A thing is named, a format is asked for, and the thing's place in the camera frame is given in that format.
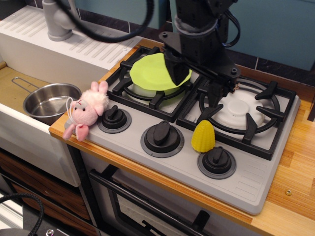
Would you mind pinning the black stove knob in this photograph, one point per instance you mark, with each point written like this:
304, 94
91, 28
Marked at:
162, 140
114, 120
217, 163

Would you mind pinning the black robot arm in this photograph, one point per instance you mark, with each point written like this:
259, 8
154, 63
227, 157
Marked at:
201, 16

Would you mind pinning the pink plush bunny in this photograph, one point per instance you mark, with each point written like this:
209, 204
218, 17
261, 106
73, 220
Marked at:
84, 112

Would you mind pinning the grey toy faucet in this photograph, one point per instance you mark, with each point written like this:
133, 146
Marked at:
58, 22

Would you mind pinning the black right burner grate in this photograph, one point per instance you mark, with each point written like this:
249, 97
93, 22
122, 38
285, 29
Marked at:
279, 106

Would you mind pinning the black burner grate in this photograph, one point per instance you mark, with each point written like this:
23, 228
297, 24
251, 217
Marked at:
164, 104
279, 106

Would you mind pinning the grey toy stove top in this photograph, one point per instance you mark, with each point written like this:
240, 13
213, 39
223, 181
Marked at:
246, 189

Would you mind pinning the yellow toy corn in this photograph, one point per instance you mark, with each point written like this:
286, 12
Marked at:
203, 138

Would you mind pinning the white right burner cap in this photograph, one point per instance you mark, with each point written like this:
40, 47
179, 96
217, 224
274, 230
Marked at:
235, 107

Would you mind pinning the black middle stove knob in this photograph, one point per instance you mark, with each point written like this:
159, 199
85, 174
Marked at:
162, 140

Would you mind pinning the black right stove knob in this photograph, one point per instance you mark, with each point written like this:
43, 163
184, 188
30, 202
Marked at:
217, 163

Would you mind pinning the black left stove knob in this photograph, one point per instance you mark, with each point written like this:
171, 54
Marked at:
114, 120

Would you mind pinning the black oven door handle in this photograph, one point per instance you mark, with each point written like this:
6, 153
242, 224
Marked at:
140, 213

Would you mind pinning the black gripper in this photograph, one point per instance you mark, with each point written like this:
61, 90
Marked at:
203, 54

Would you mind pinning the black left burner grate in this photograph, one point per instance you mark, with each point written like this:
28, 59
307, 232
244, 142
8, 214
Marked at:
164, 104

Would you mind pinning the stainless steel pot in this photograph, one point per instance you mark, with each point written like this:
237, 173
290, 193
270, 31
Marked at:
46, 104

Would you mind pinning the white toy sink unit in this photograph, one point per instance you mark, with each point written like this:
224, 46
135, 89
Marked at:
29, 56

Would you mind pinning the lime green plate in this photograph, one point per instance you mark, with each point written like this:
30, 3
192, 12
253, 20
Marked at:
149, 75

